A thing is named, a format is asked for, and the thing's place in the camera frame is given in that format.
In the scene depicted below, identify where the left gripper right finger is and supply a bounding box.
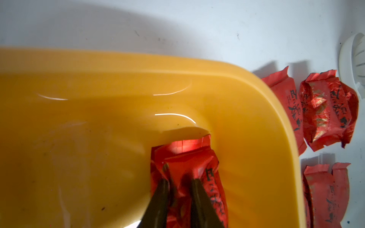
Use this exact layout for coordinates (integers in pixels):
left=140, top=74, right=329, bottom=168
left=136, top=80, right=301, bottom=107
left=191, top=179, right=224, bottom=228

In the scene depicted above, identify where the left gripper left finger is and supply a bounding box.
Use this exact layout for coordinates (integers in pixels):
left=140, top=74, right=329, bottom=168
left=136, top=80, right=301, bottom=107
left=137, top=179, right=169, bottom=228

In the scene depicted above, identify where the red tea bag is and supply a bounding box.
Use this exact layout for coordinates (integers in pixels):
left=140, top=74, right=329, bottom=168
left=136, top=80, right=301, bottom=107
left=262, top=67, right=307, bottom=155
left=303, top=162, right=351, bottom=228
left=150, top=135, right=229, bottom=228
left=299, top=70, right=359, bottom=151

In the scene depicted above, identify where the yellow plastic storage box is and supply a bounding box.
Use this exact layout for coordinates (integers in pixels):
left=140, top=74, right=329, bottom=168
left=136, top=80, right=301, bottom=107
left=1, top=47, right=306, bottom=228

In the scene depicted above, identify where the white paper cup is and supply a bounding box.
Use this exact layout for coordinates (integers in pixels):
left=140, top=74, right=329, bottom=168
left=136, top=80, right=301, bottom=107
left=338, top=33, right=365, bottom=99

